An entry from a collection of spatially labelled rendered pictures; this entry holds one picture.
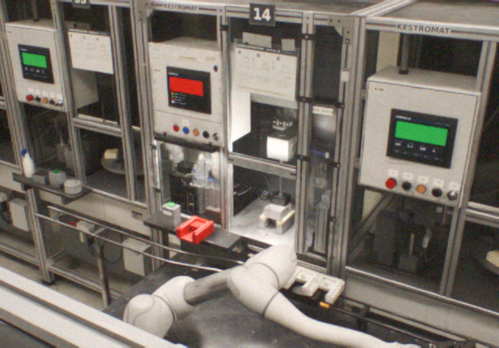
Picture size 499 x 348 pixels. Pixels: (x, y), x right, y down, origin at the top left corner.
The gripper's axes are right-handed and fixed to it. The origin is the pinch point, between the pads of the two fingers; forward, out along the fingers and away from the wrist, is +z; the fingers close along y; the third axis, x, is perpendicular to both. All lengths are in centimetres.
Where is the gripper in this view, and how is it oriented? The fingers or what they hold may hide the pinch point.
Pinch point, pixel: (465, 345)
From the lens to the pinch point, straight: 209.1
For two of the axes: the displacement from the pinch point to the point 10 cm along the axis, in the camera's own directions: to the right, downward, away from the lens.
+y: 3.5, 9.4, -0.3
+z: 8.6, -3.1, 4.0
